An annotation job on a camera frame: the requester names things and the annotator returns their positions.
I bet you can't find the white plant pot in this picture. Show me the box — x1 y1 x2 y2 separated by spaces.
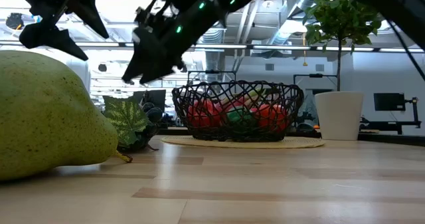
314 90 365 141

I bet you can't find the green leafy potted plant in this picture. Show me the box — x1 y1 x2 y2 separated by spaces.
301 0 383 92

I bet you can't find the orange-red round fruit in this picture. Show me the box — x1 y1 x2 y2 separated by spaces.
255 103 288 132

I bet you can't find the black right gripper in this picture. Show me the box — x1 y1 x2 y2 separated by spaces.
121 0 213 84

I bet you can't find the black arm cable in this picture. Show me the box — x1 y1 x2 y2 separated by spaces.
386 17 425 82

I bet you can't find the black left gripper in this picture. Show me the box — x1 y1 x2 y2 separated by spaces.
5 0 110 61

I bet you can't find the round woven straw placemat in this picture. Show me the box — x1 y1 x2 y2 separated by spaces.
161 136 325 150

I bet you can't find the black wire basket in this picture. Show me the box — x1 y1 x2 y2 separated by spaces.
171 80 305 143

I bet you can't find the black computer monitor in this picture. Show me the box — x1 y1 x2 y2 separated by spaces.
373 92 406 112
132 89 167 114

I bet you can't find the green pear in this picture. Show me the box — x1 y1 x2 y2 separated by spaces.
0 50 133 181

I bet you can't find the large green round fruit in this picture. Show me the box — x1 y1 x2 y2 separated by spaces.
227 107 253 124

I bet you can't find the pink dragon fruit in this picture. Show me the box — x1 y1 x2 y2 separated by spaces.
215 87 266 112

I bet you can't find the red round fruit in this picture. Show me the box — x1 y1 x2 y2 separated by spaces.
187 99 220 128

